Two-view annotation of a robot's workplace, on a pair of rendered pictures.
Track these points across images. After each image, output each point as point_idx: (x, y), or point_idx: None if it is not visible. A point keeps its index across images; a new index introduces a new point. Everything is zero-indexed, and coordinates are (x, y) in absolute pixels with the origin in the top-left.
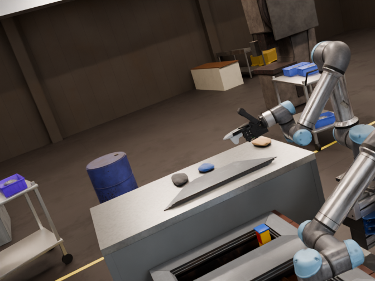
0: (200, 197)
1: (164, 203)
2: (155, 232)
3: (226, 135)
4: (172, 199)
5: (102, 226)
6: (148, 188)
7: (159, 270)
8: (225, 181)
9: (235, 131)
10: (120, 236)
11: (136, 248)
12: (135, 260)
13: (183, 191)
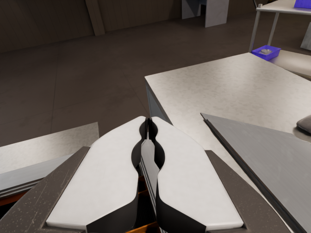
0: (229, 161)
1: (227, 112)
2: (163, 115)
3: (153, 123)
4: (233, 120)
5: (196, 68)
6: (299, 88)
7: (147, 139)
8: (295, 224)
9: (107, 173)
10: (159, 84)
11: (155, 107)
12: (155, 113)
13: (256, 131)
